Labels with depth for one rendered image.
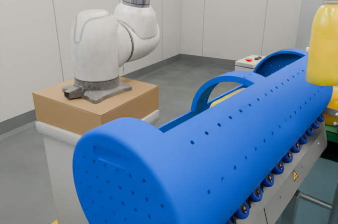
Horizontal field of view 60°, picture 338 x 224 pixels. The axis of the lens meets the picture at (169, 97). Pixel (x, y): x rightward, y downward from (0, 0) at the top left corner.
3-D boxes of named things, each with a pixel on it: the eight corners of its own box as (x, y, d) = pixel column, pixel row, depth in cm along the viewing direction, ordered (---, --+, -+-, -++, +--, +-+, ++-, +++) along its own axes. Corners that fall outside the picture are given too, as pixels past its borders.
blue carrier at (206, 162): (85, 242, 63) (58, 118, 56) (257, 115, 126) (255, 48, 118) (192, 320, 45) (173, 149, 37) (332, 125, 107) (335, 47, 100)
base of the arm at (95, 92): (50, 94, 100) (48, 78, 98) (99, 78, 117) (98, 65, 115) (85, 108, 90) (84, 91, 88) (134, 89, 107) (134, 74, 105)
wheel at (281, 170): (267, 163, 84) (273, 161, 82) (273, 156, 87) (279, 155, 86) (275, 177, 83) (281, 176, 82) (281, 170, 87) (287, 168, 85)
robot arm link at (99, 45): (62, 76, 101) (55, 9, 92) (101, 64, 115) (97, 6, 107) (96, 85, 93) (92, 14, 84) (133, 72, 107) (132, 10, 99)
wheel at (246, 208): (228, 205, 68) (235, 204, 66) (237, 195, 71) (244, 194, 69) (238, 223, 67) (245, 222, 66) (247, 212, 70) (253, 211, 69)
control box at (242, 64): (233, 80, 149) (235, 60, 146) (250, 72, 164) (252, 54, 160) (251, 84, 143) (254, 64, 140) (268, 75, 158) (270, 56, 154)
